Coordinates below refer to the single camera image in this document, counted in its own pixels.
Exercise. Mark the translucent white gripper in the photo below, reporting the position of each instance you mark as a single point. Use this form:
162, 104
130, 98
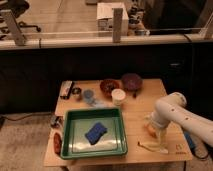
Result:
156, 121

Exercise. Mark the orange-red apple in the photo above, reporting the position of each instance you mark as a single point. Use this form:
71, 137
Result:
150, 130

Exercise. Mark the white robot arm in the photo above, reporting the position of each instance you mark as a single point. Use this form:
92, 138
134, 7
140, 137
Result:
171, 108

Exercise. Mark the white paper cup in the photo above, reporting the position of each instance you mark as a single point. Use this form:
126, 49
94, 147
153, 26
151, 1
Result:
118, 96

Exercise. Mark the blue plastic cup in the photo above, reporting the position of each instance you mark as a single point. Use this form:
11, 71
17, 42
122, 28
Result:
88, 96

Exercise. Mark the small metal cup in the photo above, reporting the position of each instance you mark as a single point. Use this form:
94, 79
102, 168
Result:
77, 93

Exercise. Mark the yellow banana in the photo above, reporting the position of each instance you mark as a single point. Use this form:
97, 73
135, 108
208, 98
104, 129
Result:
154, 147

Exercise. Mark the blue object on floor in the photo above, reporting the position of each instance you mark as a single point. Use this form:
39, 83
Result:
189, 140

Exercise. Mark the purple bowl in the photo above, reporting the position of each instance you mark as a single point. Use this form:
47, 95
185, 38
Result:
131, 81

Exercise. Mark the blue sponge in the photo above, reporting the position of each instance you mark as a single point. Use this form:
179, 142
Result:
95, 133

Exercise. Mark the red-brown bowl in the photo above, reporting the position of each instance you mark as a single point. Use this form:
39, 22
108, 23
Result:
107, 86

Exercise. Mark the green plastic tray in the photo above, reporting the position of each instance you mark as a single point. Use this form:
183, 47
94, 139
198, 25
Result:
78, 122

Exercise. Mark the small dark gadget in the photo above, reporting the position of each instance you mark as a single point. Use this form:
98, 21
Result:
56, 122

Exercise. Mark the red object at table edge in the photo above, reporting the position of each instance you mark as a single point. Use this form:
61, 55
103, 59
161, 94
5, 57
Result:
57, 142

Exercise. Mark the white cardboard box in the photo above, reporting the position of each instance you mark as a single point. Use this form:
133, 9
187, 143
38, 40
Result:
105, 16

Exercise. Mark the black office chair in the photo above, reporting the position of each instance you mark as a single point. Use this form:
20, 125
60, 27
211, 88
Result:
18, 7

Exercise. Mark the wooden post middle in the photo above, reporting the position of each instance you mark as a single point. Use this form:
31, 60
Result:
117, 24

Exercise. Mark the wooden post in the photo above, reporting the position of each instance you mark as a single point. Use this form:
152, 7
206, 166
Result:
13, 27
117, 24

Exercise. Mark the wooden post left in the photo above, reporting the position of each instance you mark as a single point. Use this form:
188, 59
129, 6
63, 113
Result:
13, 27

